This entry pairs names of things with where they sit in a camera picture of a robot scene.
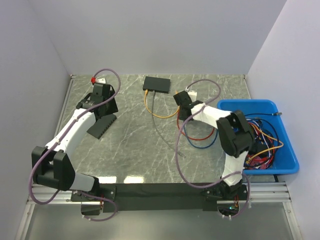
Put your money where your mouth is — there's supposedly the black cable in bin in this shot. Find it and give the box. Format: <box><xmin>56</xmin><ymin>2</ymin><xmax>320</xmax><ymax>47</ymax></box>
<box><xmin>244</xmin><ymin>111</ymin><xmax>283</xmax><ymax>141</ymax></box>

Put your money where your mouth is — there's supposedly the blue plastic bin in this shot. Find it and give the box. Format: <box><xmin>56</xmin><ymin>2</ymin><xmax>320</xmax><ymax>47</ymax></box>
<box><xmin>217</xmin><ymin>99</ymin><xmax>300</xmax><ymax>175</ymax></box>

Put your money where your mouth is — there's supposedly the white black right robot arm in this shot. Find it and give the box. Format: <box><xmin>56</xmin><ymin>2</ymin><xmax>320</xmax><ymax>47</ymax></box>
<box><xmin>173</xmin><ymin>90</ymin><xmax>254</xmax><ymax>200</ymax></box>

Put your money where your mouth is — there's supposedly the red ethernet cable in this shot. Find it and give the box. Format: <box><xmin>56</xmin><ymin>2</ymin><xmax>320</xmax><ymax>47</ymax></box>
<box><xmin>176</xmin><ymin>113</ymin><xmax>216</xmax><ymax>141</ymax></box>

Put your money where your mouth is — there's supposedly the blue ethernet cable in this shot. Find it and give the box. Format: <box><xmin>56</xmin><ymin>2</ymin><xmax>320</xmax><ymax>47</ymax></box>
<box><xmin>183</xmin><ymin>123</ymin><xmax>219</xmax><ymax>149</ymax></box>

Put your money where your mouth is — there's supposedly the yellow ethernet cable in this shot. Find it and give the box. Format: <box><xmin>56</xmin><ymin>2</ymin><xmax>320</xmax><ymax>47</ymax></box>
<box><xmin>143</xmin><ymin>89</ymin><xmax>181</xmax><ymax>119</ymax></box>

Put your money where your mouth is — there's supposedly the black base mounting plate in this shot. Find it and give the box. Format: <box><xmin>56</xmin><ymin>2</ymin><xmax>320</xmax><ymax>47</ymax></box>
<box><xmin>70</xmin><ymin>183</ymin><xmax>250</xmax><ymax>214</ymax></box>

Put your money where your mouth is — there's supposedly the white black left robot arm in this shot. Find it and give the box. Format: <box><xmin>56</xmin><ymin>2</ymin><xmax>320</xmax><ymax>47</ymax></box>
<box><xmin>31</xmin><ymin>82</ymin><xmax>118</xmax><ymax>201</ymax></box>

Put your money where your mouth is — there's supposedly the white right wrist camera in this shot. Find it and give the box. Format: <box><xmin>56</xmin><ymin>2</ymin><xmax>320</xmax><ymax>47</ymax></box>
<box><xmin>187</xmin><ymin>90</ymin><xmax>198</xmax><ymax>102</ymax></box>

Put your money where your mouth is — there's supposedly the orange cable in bin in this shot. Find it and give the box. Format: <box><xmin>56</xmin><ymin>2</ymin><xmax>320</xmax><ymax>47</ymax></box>
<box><xmin>246</xmin><ymin>129</ymin><xmax>285</xmax><ymax>166</ymax></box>

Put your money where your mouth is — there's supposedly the aluminium frame rail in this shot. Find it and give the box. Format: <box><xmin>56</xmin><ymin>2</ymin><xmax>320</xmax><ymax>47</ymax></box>
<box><xmin>26</xmin><ymin>183</ymin><xmax>292</xmax><ymax>204</ymax></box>

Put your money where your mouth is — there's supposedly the black network switch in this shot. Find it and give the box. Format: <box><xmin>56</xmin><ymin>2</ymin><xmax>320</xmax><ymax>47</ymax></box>
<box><xmin>142</xmin><ymin>76</ymin><xmax>171</xmax><ymax>94</ymax></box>
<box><xmin>87</xmin><ymin>114</ymin><xmax>117</xmax><ymax>140</ymax></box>

